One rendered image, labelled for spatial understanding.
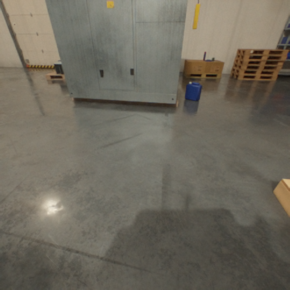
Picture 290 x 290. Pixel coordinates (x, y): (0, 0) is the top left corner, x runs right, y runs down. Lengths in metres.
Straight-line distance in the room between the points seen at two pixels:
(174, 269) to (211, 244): 0.27
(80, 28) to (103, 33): 0.38
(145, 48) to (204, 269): 2.66
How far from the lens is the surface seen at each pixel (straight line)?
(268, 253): 1.29
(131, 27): 2.81
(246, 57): 6.48
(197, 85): 3.40
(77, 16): 3.14
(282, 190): 1.58
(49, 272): 1.16
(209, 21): 7.24
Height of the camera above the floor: 1.00
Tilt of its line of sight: 34 degrees down
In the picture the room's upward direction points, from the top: straight up
